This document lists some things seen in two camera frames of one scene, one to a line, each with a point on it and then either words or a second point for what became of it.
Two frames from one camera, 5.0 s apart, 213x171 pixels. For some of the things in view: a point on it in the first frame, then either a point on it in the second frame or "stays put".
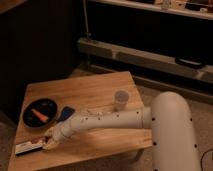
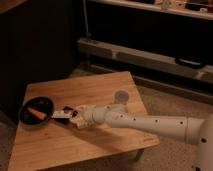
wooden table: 98,93 stays put
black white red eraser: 34,144 -> 66,113
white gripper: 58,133 -> 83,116
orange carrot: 39,115 stays put
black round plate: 44,106 stays put
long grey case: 146,60 stays put
